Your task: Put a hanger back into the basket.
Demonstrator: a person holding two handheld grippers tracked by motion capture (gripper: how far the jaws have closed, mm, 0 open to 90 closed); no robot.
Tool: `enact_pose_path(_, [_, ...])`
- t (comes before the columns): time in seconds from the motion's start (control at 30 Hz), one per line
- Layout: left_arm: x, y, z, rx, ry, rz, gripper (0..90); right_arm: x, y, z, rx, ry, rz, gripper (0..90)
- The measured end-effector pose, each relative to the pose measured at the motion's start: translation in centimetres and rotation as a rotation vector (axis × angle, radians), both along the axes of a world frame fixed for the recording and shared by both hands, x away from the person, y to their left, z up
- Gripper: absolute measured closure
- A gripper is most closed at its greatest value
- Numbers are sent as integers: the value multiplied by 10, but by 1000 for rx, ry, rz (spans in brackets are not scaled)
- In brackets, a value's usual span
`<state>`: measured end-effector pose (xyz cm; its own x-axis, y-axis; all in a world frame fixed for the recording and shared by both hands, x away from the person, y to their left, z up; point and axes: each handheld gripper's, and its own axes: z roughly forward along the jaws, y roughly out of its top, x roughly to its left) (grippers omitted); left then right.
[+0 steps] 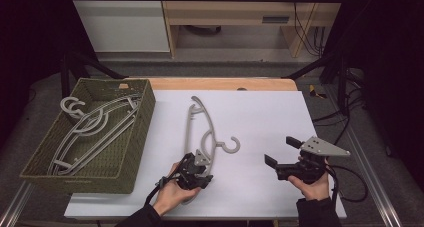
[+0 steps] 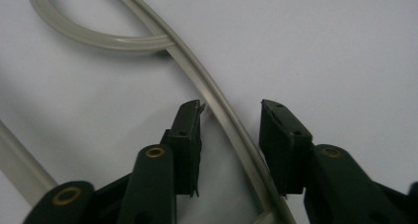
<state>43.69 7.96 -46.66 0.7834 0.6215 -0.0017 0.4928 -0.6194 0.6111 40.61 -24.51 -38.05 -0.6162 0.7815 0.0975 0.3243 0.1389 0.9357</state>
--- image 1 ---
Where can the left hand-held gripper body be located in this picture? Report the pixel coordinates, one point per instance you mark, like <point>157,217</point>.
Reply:
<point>190,175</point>

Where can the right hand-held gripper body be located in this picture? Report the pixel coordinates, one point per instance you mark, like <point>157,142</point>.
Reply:
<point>323,147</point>

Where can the grey plastic hanger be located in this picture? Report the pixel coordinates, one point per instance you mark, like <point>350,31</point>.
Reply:
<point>103,144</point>
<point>212,138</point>
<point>63,104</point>

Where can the green woven basket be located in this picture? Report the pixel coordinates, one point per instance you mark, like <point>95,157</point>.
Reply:
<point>100,183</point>

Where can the person's left hand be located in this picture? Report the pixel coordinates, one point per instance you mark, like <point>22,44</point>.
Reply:
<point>170,195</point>

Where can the person's right hand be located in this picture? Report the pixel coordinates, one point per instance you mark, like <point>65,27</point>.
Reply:
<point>315,190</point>

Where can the white table mat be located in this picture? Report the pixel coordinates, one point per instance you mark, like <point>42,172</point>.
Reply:
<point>266,120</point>

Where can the yellow and black object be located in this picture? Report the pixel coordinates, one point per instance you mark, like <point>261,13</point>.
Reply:
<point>313,92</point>

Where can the black curtain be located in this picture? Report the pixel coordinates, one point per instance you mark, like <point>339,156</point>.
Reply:
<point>30,37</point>
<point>393,53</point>

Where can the light wooden desk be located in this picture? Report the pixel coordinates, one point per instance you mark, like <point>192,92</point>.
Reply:
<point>233,13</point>

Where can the white cabinet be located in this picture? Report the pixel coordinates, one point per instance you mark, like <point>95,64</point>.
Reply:
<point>123,27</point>

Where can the metal rail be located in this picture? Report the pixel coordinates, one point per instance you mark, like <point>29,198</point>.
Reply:
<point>11,207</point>
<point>373,180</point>

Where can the black frame leg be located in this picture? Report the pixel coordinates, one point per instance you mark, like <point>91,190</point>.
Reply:
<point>341,83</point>
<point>66,73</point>

